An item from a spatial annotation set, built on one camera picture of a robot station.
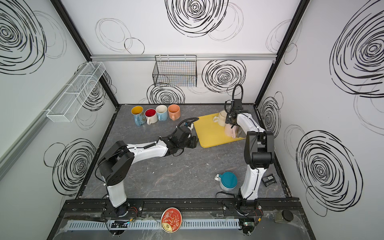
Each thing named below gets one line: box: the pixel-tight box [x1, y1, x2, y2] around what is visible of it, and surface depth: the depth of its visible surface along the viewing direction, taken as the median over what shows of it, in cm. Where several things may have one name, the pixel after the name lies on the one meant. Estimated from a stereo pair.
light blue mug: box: [156, 104, 168, 121], surface depth 107 cm
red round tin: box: [160, 199, 188, 234], surface depth 69 cm
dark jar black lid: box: [282, 209, 294, 222], surface depth 65 cm
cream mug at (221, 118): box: [213, 110, 228, 127], surface depth 105 cm
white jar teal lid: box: [214, 171, 238, 192], surface depth 77 cm
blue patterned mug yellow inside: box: [130, 105, 147, 127], surface depth 106 cm
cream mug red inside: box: [144, 108, 158, 125], surface depth 108 cm
